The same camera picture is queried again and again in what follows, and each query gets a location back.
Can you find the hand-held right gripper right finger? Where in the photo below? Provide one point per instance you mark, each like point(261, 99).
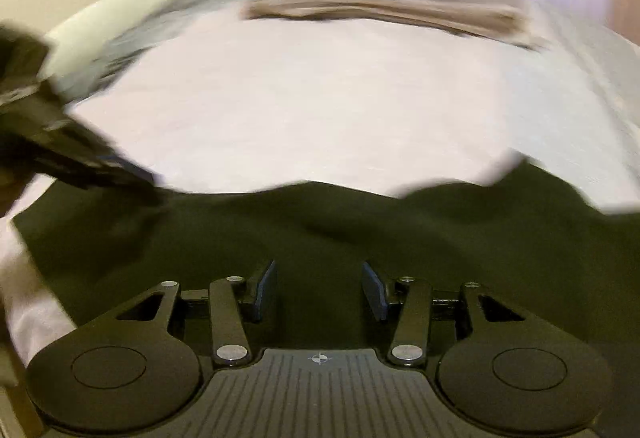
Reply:
point(376, 294)

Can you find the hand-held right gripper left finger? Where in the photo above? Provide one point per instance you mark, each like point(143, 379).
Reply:
point(262, 292)

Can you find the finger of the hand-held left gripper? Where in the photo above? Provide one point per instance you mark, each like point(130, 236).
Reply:
point(125, 175)

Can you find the dark green pants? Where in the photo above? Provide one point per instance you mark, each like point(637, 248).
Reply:
point(320, 228)

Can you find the grey bed sheet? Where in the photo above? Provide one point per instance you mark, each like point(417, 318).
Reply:
point(165, 13)

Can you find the pink bed blanket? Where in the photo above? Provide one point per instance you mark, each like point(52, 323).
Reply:
point(300, 108)

